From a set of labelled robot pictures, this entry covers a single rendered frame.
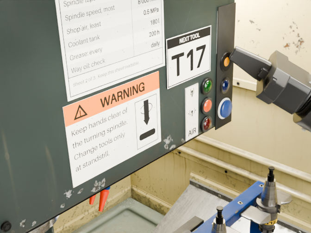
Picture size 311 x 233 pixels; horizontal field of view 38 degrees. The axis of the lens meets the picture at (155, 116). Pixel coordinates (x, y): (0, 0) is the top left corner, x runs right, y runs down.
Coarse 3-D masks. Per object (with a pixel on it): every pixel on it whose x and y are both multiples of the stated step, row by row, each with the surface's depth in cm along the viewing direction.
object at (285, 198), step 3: (279, 192) 122; (282, 192) 122; (285, 192) 122; (279, 195) 121; (282, 195) 121; (285, 195) 121; (288, 195) 121; (291, 195) 121; (279, 198) 119; (282, 198) 119; (285, 198) 119; (288, 198) 119; (291, 198) 119; (282, 201) 118; (285, 201) 118; (288, 201) 118; (291, 201) 119; (282, 204) 118
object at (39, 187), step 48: (0, 0) 41; (48, 0) 45; (192, 0) 61; (0, 48) 42; (48, 48) 46; (0, 96) 44; (48, 96) 48; (0, 144) 45; (48, 144) 49; (0, 192) 46; (48, 192) 51; (96, 192) 57
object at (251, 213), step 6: (246, 210) 115; (252, 210) 115; (258, 210) 115; (246, 216) 113; (252, 216) 113; (258, 216) 113; (264, 216) 113; (270, 216) 113; (258, 222) 111; (264, 222) 111
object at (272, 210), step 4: (256, 200) 117; (256, 204) 117; (260, 204) 116; (280, 204) 115; (260, 208) 115; (264, 208) 114; (268, 208) 114; (272, 208) 114; (276, 208) 116; (280, 208) 117; (268, 212) 115; (272, 212) 115; (276, 212) 116; (272, 216) 115
